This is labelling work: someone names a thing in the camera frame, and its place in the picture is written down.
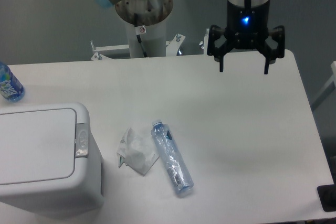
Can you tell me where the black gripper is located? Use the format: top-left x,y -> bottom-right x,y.
207,1 -> 285,74

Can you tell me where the white trash can lid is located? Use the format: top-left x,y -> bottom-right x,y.
1,109 -> 76,185

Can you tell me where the white plastic trash can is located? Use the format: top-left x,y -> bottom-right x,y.
1,103 -> 104,217

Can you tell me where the empty clear plastic bottle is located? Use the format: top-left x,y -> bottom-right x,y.
151,120 -> 194,197

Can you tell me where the crumpled clear plastic wrapper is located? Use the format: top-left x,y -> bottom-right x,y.
117,127 -> 160,176

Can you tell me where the black device at table edge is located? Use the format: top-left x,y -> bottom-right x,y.
317,184 -> 335,212

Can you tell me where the grey lid push button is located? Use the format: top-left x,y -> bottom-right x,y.
75,123 -> 89,158

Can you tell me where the blue labelled water bottle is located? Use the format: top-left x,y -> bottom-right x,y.
1,62 -> 25,102

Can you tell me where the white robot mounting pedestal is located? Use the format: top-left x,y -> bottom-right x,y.
91,21 -> 186,61

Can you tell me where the white frame at right edge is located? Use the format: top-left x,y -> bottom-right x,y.
311,61 -> 335,111

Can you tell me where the black cable on pedestal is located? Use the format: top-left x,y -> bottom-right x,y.
134,13 -> 148,58

